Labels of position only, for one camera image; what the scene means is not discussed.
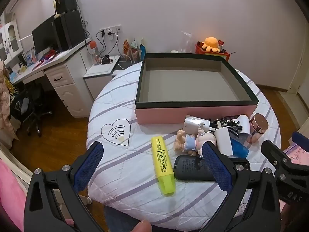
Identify rose gold jar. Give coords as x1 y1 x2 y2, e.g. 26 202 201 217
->
246 113 269 143

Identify clear bottle with orange lid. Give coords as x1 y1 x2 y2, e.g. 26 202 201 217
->
88 41 101 65

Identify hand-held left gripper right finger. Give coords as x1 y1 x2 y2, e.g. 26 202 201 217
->
202 141 282 232

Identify yellow highlighter pen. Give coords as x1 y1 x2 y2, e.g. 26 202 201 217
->
151 136 176 197

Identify small white wall charger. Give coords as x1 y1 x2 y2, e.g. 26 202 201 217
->
214 121 234 157

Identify red snack bag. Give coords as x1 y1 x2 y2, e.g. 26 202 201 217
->
123 39 132 58

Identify black computer tower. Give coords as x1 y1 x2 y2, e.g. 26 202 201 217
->
53 10 86 52

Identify pink printed paper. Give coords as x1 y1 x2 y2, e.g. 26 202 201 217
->
284 140 309 167

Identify white green snack bag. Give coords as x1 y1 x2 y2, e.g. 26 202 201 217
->
130 38 140 60

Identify person's left hand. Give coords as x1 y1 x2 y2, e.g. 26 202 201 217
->
132 220 152 232

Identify white glass-door cabinet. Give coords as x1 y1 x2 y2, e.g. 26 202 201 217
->
0 19 23 62

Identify black speaker box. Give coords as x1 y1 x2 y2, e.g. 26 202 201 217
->
55 0 78 14

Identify clear plastic bag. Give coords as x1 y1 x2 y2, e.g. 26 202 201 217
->
181 31 194 53

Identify pink box with black rim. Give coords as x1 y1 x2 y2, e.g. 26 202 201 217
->
135 52 259 125

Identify low white cabinet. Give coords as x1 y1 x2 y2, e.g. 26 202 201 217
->
83 55 121 101

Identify blue snack bag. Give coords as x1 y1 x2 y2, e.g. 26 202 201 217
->
139 38 146 61

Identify small doll figurine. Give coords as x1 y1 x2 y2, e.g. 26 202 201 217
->
174 123 218 159

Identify blue white carton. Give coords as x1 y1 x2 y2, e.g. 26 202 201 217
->
25 50 36 67

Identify dark side table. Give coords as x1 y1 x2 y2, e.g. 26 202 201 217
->
112 61 143 76

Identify red printed storage box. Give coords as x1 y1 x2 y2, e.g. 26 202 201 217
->
195 42 231 62

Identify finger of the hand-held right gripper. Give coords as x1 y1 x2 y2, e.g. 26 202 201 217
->
292 131 309 148
261 140 309 180

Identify white charging cable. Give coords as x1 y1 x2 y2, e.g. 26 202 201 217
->
117 52 136 66

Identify black office chair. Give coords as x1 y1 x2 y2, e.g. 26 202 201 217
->
12 83 52 137

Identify black power cable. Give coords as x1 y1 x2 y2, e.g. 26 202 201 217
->
96 30 119 57

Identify red desk clutter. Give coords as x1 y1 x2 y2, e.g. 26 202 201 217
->
36 49 61 64

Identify orange octopus plush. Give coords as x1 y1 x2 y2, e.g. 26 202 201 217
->
201 37 221 52

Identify black claw hair clip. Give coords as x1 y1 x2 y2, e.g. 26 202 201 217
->
209 117 243 139

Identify white cylindrical device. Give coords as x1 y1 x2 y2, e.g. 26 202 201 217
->
235 115 251 136

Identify large white wall charger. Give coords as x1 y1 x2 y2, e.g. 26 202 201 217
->
183 116 213 136

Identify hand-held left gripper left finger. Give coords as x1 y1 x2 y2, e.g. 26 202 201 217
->
24 141 105 232

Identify blue plastic clip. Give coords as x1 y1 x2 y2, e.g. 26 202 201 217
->
229 138 250 159

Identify pink cloth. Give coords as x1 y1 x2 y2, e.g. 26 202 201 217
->
0 159 32 232

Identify beige padded jacket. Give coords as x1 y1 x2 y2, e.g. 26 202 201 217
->
0 60 20 148

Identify white desk with drawers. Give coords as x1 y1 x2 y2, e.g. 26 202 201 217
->
7 39 93 119

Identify black computer monitor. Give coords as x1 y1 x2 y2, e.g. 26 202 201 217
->
32 14 58 55

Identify white wall socket strip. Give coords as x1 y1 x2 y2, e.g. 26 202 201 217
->
99 25 122 39

